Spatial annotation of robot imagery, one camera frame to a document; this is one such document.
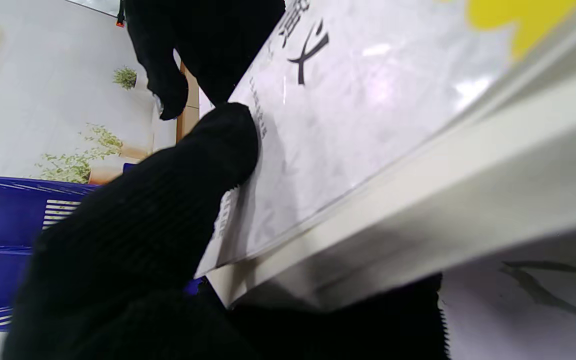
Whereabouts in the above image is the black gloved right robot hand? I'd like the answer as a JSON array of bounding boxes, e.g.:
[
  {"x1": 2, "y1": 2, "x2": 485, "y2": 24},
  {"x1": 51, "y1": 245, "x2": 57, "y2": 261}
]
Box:
[{"x1": 124, "y1": 0, "x2": 286, "y2": 121}]

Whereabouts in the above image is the white and yellow book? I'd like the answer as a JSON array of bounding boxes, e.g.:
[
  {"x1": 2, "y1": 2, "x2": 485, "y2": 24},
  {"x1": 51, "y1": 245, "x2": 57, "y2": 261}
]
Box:
[{"x1": 195, "y1": 0, "x2": 576, "y2": 308}]

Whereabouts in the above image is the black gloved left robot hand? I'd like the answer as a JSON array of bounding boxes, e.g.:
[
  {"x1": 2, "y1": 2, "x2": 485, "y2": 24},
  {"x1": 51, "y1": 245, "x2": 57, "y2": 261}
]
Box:
[{"x1": 0, "y1": 102, "x2": 451, "y2": 360}]

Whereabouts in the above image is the blue perforated plastic file holder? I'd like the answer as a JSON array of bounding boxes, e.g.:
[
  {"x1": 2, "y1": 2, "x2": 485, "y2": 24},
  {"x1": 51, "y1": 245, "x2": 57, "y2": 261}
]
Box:
[{"x1": 0, "y1": 162, "x2": 204, "y2": 332}]

